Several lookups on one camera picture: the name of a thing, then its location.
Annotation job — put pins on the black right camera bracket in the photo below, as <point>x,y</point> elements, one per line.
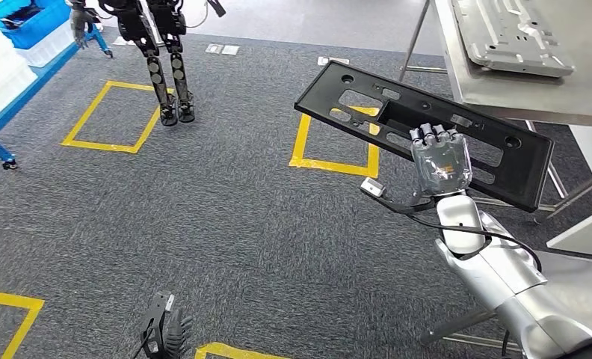
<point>405,207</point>

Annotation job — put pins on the steel table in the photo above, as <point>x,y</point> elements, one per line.
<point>524,94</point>

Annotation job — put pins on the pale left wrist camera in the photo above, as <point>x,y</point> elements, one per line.
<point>169,302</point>

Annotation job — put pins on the blue plastic crate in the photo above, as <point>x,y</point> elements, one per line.
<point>38,29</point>

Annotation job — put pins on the black plastic parts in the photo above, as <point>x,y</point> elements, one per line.
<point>21,12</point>

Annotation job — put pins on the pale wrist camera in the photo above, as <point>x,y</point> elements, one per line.
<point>169,302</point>
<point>372,187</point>

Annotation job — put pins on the yellow floor tape square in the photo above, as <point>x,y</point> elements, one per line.
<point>103,146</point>
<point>333,166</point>
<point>226,351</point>
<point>9,299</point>

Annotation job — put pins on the grey metal panel part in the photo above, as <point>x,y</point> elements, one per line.
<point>514,39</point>

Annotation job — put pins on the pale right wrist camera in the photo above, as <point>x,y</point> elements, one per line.
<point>372,187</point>

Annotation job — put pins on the black humanoid robot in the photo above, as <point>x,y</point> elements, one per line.
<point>155,74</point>

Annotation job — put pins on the blue metal shelf rack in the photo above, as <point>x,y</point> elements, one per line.
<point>28,91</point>

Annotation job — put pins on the grey floor socket plate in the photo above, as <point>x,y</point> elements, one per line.
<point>230,50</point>
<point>333,61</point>
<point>214,48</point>

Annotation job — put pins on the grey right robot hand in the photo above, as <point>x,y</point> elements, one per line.
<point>442,166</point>

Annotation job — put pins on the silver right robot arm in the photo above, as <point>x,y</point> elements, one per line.
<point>499,277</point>

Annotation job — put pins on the black plastic plate part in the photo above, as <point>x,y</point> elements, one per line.
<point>524,178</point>

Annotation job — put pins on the white cabinet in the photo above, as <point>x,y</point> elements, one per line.
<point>588,233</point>

